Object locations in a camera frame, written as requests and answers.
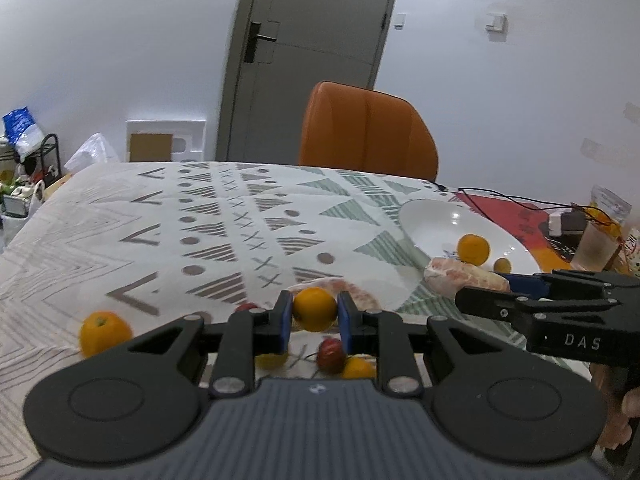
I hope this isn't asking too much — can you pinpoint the orange chair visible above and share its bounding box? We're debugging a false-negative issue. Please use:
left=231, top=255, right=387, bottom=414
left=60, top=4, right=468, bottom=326
left=298, top=81, right=440, bottom=182

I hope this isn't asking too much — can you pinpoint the clear snack packet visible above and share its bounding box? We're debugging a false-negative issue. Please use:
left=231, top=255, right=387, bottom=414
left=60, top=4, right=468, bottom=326
left=589, top=184, right=634, bottom=227

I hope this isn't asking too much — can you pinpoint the brown cardboard sheet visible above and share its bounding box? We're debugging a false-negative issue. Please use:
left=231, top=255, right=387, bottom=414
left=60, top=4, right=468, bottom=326
left=130, top=132, right=175, bottom=162

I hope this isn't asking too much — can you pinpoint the black metal rack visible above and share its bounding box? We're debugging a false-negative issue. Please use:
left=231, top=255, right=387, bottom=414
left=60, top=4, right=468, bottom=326
left=0, top=133, right=64, bottom=187

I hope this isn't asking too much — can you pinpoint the peeled grapefruit segment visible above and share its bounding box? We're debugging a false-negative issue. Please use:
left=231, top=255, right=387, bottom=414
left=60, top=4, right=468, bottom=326
left=424, top=257, right=511, bottom=297
left=286, top=277, right=382, bottom=312

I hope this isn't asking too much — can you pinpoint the black cable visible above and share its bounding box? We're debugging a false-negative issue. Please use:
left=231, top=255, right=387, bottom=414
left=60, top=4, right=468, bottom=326
left=419, top=181, right=623, bottom=223

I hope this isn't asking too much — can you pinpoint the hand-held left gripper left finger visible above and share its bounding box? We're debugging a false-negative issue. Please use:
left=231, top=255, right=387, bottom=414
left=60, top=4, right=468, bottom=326
left=125, top=291, right=293, bottom=395

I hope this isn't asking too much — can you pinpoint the white bowl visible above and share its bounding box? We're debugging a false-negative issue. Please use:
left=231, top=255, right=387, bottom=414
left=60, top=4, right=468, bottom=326
left=398, top=199, right=551, bottom=283

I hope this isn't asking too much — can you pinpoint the medium orange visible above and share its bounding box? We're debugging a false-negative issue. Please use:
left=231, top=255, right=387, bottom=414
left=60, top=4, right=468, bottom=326
left=457, top=233, right=491, bottom=266

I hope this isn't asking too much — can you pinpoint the blue and white bag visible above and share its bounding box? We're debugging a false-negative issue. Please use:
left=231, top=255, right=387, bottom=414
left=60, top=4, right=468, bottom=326
left=2, top=106, right=45, bottom=156

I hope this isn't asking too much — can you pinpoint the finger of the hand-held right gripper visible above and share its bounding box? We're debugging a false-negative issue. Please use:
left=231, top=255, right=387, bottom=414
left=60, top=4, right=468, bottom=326
left=455, top=285, right=532, bottom=330
left=492, top=271, right=553, bottom=301

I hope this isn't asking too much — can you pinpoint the person's right hand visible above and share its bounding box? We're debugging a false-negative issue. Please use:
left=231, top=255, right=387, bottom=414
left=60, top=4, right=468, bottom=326
left=590, top=362, right=640, bottom=454

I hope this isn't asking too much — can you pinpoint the clear plastic bag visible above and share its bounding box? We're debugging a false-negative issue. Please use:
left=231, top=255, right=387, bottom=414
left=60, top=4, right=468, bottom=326
left=65, top=133, right=121, bottom=174

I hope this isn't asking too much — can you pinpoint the large orange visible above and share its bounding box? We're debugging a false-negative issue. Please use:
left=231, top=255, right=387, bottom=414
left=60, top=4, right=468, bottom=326
left=79, top=311, right=134, bottom=359

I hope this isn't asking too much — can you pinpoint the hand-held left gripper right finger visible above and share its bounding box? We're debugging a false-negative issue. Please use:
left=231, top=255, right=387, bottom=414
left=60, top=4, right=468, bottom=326
left=337, top=292, right=506, bottom=395

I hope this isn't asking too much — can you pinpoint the white foam packaging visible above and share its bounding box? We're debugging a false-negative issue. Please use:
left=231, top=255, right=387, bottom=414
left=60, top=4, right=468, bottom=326
left=125, top=119, right=207, bottom=164

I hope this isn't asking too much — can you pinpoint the black door handle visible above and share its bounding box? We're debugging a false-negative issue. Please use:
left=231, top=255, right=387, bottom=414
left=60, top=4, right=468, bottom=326
left=244, top=21, right=279, bottom=64

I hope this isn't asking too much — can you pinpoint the frosted plastic cup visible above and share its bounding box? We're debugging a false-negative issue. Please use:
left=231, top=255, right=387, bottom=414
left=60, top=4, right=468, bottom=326
left=571, top=222, right=621, bottom=274

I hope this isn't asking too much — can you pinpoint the grey door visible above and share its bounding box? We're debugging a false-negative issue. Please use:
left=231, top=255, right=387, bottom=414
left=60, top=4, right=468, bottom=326
left=216, top=0, right=404, bottom=165

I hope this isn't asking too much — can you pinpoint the small orange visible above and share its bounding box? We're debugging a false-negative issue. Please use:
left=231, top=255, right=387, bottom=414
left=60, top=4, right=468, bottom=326
left=341, top=356, right=376, bottom=380
left=292, top=287, right=338, bottom=332

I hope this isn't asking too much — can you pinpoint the power adapter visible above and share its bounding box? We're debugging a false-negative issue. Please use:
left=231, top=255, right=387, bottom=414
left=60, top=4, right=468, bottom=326
left=548, top=209, right=587, bottom=239

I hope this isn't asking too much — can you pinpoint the triangle patterned tablecloth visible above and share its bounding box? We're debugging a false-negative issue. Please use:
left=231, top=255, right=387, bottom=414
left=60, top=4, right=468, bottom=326
left=0, top=160, right=603, bottom=466

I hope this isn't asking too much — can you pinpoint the red orange cartoon cloth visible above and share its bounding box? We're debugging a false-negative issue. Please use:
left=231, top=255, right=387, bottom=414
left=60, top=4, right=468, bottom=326
left=451, top=189, right=640, bottom=273

